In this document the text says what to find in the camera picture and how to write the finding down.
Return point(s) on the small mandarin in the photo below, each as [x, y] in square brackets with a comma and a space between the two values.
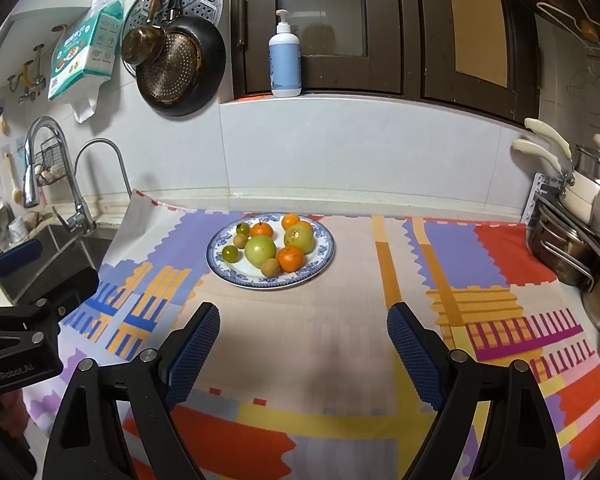
[306, 224]

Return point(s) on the steel kitchen sink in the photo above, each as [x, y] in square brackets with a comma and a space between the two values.
[55, 255]

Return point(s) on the dark wooden window frame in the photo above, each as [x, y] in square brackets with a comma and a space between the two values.
[410, 35]

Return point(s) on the thin gooseneck faucet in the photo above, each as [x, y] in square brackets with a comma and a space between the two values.
[92, 144]

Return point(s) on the white plastic bag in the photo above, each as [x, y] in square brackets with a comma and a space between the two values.
[85, 106]

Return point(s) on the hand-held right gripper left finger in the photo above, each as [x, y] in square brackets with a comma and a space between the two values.
[195, 355]

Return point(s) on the person's left hand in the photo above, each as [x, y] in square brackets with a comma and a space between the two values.
[14, 407]

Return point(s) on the golden perforated strainer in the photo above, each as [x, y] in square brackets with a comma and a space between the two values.
[172, 72]

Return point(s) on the tan round longan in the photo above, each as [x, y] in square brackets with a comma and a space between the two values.
[270, 267]
[240, 241]

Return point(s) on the mandarin with stem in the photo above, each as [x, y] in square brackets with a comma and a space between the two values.
[261, 230]

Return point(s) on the black frying pan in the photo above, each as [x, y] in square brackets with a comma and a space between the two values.
[210, 85]

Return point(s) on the colourful printed table mat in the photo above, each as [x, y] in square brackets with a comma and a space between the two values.
[330, 320]

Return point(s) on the small brass saucepan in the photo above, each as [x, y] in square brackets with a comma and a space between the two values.
[142, 45]

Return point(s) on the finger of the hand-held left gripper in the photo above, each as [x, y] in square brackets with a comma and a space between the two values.
[72, 287]
[20, 255]

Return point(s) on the small green tomato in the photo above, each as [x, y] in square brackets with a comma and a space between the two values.
[242, 229]
[230, 253]

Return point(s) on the tall chrome faucet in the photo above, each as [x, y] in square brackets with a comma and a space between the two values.
[34, 180]

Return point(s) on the teal and white paper package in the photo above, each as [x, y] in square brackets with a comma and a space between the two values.
[80, 60]

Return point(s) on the blue pump soap bottle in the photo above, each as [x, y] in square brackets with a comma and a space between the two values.
[285, 65]

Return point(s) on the yellow-green apple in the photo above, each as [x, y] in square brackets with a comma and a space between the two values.
[298, 238]

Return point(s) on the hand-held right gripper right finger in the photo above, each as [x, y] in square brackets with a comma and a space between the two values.
[415, 355]

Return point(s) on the yellow-orange orange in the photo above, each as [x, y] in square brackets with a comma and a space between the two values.
[290, 220]

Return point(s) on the blue and white patterned plate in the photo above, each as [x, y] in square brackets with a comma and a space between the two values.
[320, 255]

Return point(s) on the large green tomato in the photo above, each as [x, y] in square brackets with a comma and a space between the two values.
[260, 252]

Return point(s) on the cream pot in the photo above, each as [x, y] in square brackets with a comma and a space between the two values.
[580, 197]

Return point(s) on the wooden dish brush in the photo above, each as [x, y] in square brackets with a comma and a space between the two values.
[15, 187]

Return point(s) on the white dish rack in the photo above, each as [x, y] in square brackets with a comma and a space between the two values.
[536, 195]

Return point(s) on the deep orange orange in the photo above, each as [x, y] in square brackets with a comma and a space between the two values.
[291, 258]

